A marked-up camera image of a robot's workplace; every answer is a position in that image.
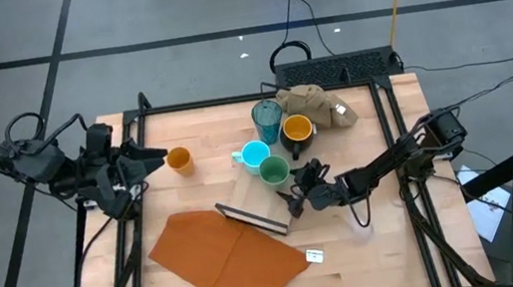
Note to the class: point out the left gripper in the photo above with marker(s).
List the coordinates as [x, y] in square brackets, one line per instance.
[126, 167]

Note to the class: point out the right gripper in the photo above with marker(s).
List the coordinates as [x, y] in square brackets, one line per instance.
[327, 196]

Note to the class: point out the small orange cup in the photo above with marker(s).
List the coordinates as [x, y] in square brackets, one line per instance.
[180, 160]

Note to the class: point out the green cup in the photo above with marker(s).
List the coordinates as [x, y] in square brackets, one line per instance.
[274, 171]

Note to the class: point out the clear glass cup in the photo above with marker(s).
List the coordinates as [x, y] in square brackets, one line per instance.
[362, 231]

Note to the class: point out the black mug yellow inside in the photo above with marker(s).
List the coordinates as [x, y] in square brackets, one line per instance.
[297, 130]

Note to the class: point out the teal transparent tumbler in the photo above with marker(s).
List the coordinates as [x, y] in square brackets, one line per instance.
[267, 122]

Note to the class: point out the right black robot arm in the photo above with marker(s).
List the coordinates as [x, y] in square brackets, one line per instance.
[390, 162]

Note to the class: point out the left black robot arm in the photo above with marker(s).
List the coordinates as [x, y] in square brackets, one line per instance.
[38, 164]

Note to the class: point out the wooden cutting board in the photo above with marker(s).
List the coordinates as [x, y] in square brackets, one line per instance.
[259, 198]

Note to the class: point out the white paper tag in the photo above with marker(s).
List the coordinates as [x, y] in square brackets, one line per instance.
[314, 256]

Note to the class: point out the orange cloth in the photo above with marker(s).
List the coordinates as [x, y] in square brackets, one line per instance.
[224, 269]

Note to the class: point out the black computer case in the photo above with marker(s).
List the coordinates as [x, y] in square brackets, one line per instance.
[336, 69]

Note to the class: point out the white paper sheet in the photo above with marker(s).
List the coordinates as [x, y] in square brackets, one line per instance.
[488, 214]

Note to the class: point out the black aluminium rig frame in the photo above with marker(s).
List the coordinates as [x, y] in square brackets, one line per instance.
[230, 100]

